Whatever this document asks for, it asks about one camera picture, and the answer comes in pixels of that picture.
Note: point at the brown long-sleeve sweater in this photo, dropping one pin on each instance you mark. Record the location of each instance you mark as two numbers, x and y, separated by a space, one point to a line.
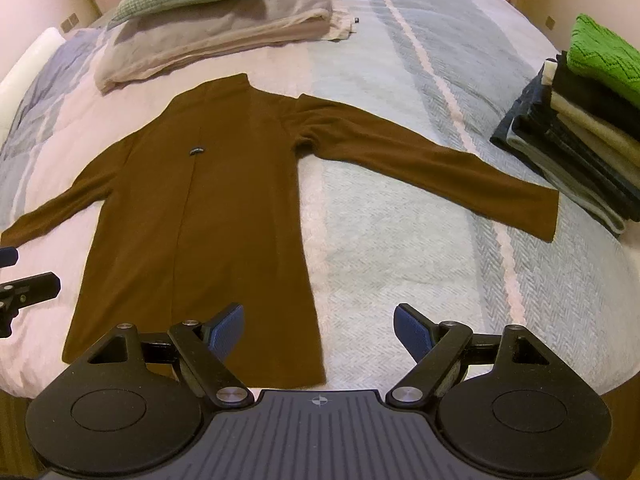
225 210

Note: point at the stack of folded clothes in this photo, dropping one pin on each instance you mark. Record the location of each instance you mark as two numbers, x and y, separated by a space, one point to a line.
565 135

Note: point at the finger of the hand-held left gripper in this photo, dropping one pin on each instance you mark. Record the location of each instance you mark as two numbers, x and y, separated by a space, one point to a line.
7 256
35 287

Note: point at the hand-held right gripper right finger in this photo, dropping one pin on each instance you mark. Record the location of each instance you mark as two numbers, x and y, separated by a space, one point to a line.
412 332

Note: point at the green knit sweater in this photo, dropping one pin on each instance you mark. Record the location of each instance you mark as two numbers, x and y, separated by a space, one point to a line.
600 50

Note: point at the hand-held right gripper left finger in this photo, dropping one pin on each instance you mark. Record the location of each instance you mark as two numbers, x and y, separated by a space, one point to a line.
227 332

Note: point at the beige folded blanket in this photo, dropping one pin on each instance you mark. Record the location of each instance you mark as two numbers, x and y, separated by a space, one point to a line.
225 35

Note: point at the brown wall outlet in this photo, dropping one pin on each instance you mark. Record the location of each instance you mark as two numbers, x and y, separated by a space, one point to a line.
69 21
550 22

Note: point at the grey pink herringbone bed blanket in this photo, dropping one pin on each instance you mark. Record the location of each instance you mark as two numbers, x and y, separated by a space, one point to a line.
400 210

